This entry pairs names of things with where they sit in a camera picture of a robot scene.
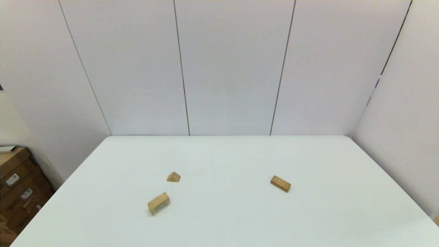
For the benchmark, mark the rectangular wooden building block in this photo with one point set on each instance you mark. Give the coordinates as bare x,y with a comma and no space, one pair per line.
280,183

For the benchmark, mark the arched wooden building block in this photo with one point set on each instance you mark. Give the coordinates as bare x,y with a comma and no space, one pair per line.
158,203

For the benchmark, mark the triangular wooden building block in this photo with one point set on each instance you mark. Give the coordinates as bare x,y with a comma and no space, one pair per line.
173,177

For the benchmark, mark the brown cardboard box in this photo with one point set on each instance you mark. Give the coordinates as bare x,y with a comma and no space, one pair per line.
20,221
24,197
13,164

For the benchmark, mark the flat white object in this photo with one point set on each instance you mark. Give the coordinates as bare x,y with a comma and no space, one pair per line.
7,149

